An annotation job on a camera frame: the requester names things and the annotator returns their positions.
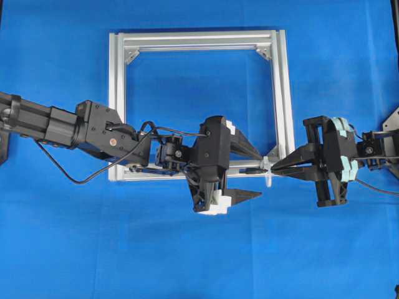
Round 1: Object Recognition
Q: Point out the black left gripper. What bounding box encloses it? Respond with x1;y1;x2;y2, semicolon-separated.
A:
186;116;262;216

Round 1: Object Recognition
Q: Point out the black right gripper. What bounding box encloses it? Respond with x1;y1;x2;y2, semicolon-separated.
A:
271;116;358;207

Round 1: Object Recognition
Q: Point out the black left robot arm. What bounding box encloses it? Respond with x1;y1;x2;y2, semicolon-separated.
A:
1;93;262;215

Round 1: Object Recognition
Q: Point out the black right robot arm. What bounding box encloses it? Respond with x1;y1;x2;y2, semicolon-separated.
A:
271;116;398;207

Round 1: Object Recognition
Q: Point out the white zip tie loop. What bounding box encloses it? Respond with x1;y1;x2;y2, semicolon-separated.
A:
260;156;273;187

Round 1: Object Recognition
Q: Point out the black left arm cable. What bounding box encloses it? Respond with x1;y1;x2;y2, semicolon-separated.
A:
36;120;208;185

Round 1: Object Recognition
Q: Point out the square aluminium extrusion frame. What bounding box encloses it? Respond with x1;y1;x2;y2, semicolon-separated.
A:
108;30;296;178

